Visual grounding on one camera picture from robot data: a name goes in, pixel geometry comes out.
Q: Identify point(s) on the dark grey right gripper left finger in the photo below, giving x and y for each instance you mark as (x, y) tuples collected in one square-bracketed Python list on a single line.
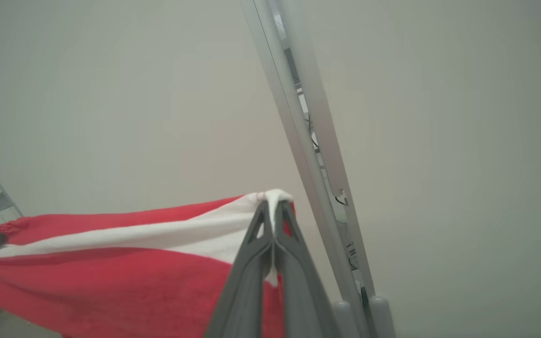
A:
[(244, 291)]

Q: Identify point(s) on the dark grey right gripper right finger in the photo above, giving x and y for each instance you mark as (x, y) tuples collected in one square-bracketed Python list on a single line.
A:
[(303, 300)]

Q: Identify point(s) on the red shorts with white stripe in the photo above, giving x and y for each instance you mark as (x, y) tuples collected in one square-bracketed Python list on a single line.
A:
[(111, 291)]

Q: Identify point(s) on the grey rounded post foot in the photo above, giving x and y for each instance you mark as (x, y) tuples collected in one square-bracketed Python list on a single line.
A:
[(344, 324), (382, 319)]

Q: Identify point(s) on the grey aluminium partition post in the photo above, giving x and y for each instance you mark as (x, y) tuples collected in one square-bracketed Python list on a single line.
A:
[(329, 141), (298, 141)]

